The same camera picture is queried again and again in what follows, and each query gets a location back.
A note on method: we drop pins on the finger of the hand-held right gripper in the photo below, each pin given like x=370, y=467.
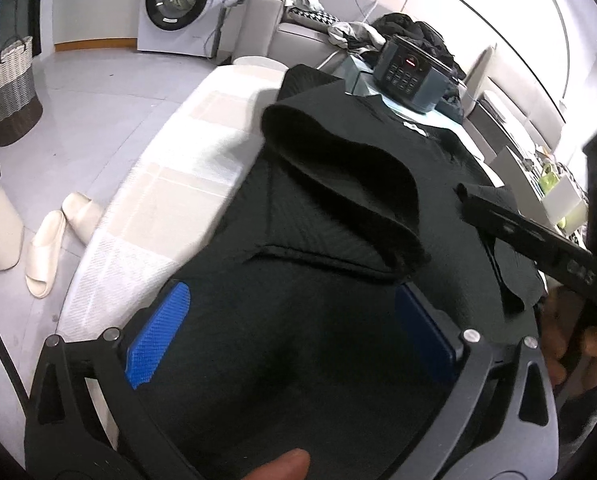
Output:
x=498, y=220

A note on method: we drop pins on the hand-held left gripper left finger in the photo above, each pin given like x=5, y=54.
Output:
x=158, y=335

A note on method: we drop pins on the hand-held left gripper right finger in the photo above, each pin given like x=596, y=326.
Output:
x=423, y=330

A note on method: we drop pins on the black knit shirt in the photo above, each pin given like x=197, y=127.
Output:
x=303, y=210

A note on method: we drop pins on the person's right hand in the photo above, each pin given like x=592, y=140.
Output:
x=560, y=330

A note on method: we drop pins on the person's left hand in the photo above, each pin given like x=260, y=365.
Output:
x=283, y=467

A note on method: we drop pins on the grey box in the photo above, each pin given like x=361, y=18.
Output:
x=515, y=170

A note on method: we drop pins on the white box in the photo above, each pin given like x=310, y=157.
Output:
x=563, y=202

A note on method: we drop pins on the cream slipper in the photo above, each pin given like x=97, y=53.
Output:
x=43, y=255
x=83, y=215

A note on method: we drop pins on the dark blue keypad appliance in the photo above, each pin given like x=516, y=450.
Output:
x=408, y=85

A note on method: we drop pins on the white checked blanket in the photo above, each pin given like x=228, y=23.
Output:
x=178, y=170

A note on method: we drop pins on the white grey garment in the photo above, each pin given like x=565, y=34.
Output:
x=358, y=35

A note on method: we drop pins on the black white patterned pillow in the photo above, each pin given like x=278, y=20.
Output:
x=313, y=16

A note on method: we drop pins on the woven laundry basket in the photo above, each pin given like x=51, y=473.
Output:
x=8, y=100

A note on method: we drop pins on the white round stool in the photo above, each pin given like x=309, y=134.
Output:
x=258, y=61

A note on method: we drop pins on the white washing machine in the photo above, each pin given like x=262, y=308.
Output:
x=188, y=25

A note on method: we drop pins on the white cabinet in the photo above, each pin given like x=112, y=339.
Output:
x=98, y=5

